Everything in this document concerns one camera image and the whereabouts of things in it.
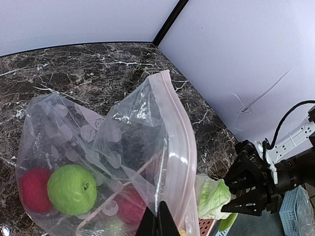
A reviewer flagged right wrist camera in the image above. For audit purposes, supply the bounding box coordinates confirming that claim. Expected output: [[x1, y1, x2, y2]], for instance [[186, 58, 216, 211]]
[[308, 106, 315, 123]]

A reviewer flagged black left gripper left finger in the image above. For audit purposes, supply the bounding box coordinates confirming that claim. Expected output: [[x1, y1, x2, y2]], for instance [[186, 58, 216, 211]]
[[135, 207, 157, 236]]

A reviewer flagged clear zip top bag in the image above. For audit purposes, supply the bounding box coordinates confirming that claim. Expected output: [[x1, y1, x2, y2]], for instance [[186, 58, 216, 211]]
[[16, 70, 199, 236]]

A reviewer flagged green apple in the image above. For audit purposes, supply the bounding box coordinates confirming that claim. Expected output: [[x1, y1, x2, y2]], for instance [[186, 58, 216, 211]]
[[47, 165, 97, 215]]

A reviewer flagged pale green cabbage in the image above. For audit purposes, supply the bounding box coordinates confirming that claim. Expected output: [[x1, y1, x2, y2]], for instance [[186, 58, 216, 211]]
[[194, 174, 231, 220]]

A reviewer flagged red fruit back left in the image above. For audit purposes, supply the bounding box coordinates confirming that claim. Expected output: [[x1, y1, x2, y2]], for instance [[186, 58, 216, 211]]
[[114, 186, 147, 226]]

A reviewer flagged light blue basket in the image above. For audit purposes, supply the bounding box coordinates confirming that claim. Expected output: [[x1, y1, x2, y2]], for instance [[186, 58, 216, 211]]
[[279, 186, 315, 236]]

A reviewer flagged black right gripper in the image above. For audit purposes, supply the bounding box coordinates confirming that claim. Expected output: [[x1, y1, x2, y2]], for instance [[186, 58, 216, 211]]
[[221, 140, 279, 216]]

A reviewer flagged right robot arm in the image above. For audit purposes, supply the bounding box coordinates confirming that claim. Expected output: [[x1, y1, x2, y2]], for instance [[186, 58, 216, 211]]
[[221, 100, 315, 216]]

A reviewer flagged black right frame post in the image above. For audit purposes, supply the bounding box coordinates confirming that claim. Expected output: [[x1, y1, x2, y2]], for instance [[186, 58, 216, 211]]
[[152, 0, 189, 47]]

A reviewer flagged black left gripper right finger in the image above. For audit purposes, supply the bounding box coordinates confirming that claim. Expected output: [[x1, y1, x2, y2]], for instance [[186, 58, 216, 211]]
[[156, 201, 180, 236]]

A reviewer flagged red ball fruit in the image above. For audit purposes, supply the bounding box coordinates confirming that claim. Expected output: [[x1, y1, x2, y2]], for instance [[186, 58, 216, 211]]
[[19, 168, 52, 214]]

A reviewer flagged pink plastic basket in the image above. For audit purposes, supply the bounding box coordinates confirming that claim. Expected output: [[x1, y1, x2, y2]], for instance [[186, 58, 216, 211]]
[[199, 219, 216, 236]]

